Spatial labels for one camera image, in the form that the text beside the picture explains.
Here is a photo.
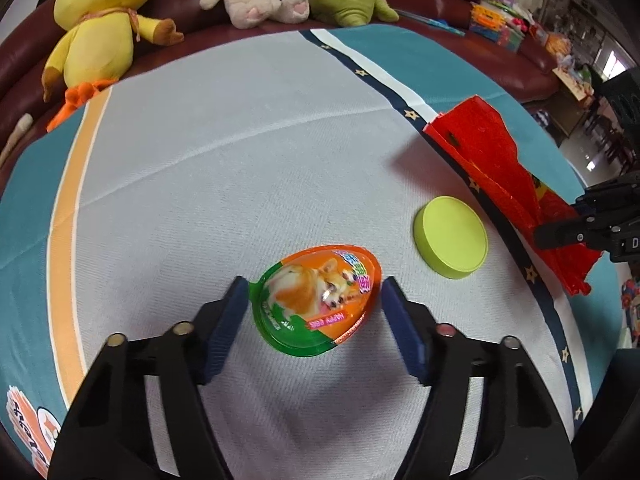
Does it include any red snack wrapper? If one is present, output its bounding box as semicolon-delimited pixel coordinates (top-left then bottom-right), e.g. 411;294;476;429
422;95;601;297

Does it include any beige rope toy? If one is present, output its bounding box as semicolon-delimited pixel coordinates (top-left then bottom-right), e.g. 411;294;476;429
0;114;35;168

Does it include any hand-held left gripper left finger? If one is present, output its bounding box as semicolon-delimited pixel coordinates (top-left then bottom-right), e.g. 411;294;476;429
47;275;250;480

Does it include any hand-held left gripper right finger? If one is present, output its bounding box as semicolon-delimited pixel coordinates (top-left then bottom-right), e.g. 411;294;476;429
381;276;578;480

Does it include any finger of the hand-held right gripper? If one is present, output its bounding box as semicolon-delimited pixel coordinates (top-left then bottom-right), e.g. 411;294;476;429
574;172;640;217
532;210;618;252

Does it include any yellow-green round lid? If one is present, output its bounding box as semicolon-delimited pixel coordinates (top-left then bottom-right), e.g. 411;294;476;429
413;195;488;279

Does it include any blue plastic toy tool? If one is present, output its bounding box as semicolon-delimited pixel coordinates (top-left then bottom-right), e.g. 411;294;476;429
397;8;466;37

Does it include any yellow duck plush toy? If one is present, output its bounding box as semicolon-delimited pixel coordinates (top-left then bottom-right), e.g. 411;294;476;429
41;0;185;133

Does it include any dark red leather sofa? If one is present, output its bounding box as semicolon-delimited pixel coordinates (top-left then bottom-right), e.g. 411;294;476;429
0;0;561;171

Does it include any teal grey printed blanket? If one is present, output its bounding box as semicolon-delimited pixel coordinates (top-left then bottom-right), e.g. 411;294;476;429
0;24;596;480

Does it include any pile of colourful toys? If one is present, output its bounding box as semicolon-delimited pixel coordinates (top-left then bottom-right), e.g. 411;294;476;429
467;0;538;53

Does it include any orange green egg toy package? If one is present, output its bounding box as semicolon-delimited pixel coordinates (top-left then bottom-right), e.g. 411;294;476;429
251;244;383;358

